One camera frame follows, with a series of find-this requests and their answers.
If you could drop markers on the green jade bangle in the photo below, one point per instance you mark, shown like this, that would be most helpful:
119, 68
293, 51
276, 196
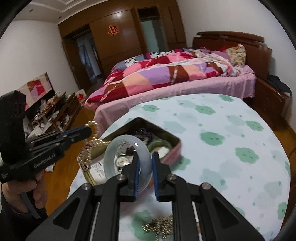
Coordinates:
159, 144

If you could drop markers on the bed with pink sheet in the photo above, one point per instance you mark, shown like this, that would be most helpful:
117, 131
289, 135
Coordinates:
185, 90

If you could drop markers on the printed paper leaflet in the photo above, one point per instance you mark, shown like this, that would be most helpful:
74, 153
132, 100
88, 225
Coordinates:
98, 170

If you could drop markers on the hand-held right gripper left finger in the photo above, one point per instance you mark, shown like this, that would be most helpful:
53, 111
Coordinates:
136, 178

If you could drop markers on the flat screen television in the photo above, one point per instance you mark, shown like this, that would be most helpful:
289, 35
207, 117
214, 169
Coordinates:
37, 88

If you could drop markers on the purple pillow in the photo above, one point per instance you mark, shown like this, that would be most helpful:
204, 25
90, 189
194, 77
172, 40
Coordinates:
219, 53

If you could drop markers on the person's left hand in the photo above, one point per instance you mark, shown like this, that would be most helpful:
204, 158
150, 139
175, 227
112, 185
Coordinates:
13, 194

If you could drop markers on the white jade bangle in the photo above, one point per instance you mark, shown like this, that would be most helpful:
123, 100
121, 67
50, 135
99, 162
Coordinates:
108, 166

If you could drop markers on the brown wooden wardrobe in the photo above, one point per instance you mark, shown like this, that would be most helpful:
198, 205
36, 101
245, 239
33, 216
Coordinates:
115, 51

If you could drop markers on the patchwork quilt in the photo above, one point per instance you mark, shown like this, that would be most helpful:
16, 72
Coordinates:
150, 76

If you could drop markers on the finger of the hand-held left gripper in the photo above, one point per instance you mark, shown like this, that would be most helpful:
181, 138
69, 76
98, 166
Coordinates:
50, 148
76, 134

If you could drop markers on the red paper wall decoration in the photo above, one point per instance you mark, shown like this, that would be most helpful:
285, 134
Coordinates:
112, 30

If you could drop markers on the dark folded clothes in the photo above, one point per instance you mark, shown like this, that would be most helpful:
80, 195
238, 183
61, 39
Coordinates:
279, 84

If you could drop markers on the silver wristwatch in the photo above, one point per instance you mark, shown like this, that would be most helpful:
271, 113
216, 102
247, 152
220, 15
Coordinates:
121, 160

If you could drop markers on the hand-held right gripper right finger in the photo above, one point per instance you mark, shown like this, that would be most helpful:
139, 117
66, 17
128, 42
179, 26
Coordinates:
155, 176

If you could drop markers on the wooden nightstand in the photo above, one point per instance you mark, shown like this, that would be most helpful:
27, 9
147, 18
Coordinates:
270, 99

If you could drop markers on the floral pillow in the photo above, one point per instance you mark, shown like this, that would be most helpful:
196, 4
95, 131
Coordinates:
237, 55

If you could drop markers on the wooden headboard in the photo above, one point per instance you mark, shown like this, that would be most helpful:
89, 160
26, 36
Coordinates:
254, 46

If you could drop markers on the cluttered low wooden cabinet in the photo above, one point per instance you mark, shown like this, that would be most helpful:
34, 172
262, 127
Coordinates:
60, 109

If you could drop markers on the rectangular metal tin box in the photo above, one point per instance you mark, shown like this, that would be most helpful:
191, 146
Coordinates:
172, 144

